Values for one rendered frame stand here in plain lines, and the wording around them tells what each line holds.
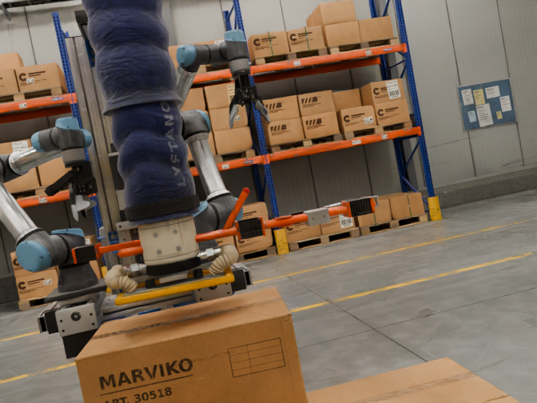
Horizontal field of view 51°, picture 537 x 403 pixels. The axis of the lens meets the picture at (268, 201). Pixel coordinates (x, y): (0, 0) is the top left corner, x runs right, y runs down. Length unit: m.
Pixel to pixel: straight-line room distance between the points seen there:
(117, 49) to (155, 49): 0.10
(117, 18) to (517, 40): 11.53
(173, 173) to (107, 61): 0.37
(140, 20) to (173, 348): 0.92
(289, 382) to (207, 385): 0.23
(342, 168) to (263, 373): 9.28
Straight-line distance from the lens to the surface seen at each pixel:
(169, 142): 1.68
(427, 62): 11.74
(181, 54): 2.15
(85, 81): 2.49
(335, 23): 9.78
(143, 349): 1.63
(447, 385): 2.05
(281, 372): 1.66
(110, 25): 1.73
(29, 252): 2.18
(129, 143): 1.68
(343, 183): 10.79
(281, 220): 1.75
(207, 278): 1.65
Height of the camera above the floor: 1.34
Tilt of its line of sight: 3 degrees down
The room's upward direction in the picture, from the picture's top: 11 degrees counter-clockwise
